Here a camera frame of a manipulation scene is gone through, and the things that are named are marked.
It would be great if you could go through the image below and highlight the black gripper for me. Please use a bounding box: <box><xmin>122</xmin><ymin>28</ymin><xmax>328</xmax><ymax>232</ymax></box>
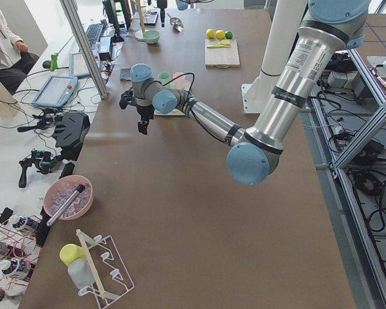
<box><xmin>119</xmin><ymin>89</ymin><xmax>154</xmax><ymax>135</ymax></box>
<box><xmin>154</xmin><ymin>0</ymin><xmax>167</xmax><ymax>27</ymax></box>

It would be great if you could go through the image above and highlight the green cup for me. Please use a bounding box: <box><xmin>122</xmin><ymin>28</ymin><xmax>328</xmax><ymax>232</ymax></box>
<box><xmin>158</xmin><ymin>71</ymin><xmax>171</xmax><ymax>85</ymax></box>

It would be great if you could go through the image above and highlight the pink cup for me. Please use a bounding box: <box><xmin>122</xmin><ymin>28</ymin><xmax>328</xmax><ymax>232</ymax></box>
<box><xmin>172</xmin><ymin>72</ymin><xmax>187</xmax><ymax>89</ymax></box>

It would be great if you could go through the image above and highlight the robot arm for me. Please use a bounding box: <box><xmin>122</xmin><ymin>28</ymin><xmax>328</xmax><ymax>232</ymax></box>
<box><xmin>119</xmin><ymin>1</ymin><xmax>370</xmax><ymax>185</ymax></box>
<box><xmin>156</xmin><ymin>0</ymin><xmax>212</xmax><ymax>28</ymax></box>

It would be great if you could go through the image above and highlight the cream rabbit tray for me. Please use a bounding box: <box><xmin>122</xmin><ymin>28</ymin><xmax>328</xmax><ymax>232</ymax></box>
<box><xmin>154</xmin><ymin>80</ymin><xmax>191</xmax><ymax>117</ymax></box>

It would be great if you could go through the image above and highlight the metal scoop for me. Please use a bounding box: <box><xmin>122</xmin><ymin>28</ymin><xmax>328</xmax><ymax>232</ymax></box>
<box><xmin>167</xmin><ymin>13</ymin><xmax>184</xmax><ymax>32</ymax></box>

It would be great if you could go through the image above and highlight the wooden mug tree stand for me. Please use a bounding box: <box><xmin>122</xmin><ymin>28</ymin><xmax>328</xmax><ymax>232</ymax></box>
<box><xmin>131</xmin><ymin>0</ymin><xmax>146</xmax><ymax>42</ymax></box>

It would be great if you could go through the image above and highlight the green bowl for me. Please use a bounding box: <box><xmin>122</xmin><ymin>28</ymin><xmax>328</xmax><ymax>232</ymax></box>
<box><xmin>143</xmin><ymin>30</ymin><xmax>160</xmax><ymax>44</ymax></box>

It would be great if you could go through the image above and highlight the whole lemon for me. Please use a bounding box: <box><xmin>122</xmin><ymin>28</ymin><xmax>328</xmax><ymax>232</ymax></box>
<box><xmin>206</xmin><ymin>28</ymin><xmax>215</xmax><ymax>39</ymax></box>
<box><xmin>215</xmin><ymin>30</ymin><xmax>226</xmax><ymax>40</ymax></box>

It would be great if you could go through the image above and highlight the grey folded cloth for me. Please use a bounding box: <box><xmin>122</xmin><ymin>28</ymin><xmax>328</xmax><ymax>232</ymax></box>
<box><xmin>119</xmin><ymin>68</ymin><xmax>131</xmax><ymax>81</ymax></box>

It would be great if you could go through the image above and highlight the green lime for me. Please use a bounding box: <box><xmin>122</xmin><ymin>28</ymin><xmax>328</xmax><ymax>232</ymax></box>
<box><xmin>225</xmin><ymin>31</ymin><xmax>234</xmax><ymax>39</ymax></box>

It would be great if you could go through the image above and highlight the black keyboard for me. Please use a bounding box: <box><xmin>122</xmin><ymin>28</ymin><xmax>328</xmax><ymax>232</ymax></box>
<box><xmin>86</xmin><ymin>23</ymin><xmax>104</xmax><ymax>46</ymax></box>

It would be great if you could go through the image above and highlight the wooden cutting board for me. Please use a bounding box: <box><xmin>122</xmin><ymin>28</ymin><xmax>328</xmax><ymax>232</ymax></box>
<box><xmin>205</xmin><ymin>39</ymin><xmax>240</xmax><ymax>68</ymax></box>

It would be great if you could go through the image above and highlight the blue teach pendant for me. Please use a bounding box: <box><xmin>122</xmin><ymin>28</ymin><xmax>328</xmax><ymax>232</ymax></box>
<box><xmin>32</xmin><ymin>76</ymin><xmax>78</xmax><ymax>108</ymax></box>
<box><xmin>69</xmin><ymin>53</ymin><xmax>90</xmax><ymax>79</ymax></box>

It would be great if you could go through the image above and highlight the metal tube with black cap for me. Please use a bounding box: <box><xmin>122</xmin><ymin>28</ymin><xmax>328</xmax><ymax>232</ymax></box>
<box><xmin>46</xmin><ymin>184</ymin><xmax>86</xmax><ymax>227</ymax></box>

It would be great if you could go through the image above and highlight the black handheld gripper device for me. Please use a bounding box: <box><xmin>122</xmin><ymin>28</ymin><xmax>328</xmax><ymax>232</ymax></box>
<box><xmin>18</xmin><ymin>149</ymin><xmax>63</xmax><ymax>188</ymax></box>

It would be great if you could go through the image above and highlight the pink bowl with ice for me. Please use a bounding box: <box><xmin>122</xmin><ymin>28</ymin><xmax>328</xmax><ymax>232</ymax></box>
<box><xmin>43</xmin><ymin>174</ymin><xmax>95</xmax><ymax>221</ymax></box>

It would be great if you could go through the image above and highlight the black computer mouse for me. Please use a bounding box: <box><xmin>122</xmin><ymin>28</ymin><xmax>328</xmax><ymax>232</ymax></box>
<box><xmin>42</xmin><ymin>61</ymin><xmax>51</xmax><ymax>69</ymax></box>

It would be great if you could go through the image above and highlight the yellow cup on rack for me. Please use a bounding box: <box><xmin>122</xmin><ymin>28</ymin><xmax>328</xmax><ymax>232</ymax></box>
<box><xmin>59</xmin><ymin>243</ymin><xmax>86</xmax><ymax>267</ymax></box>

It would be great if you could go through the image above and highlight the person in white shirt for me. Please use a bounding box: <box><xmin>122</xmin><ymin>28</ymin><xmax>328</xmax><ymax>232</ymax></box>
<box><xmin>0</xmin><ymin>9</ymin><xmax>39</xmax><ymax>94</ymax></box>

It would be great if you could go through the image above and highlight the translucent white cup on rack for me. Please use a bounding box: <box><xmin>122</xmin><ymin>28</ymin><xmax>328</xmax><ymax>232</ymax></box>
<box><xmin>68</xmin><ymin>258</ymin><xmax>95</xmax><ymax>290</ymax></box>

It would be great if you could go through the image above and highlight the aluminium frame post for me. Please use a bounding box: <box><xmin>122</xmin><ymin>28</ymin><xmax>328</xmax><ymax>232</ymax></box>
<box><xmin>60</xmin><ymin>0</ymin><xmax>108</xmax><ymax>100</ymax></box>

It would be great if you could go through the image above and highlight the white wire cup rack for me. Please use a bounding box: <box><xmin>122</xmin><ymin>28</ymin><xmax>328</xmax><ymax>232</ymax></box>
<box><xmin>76</xmin><ymin>229</ymin><xmax>135</xmax><ymax>308</ymax></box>

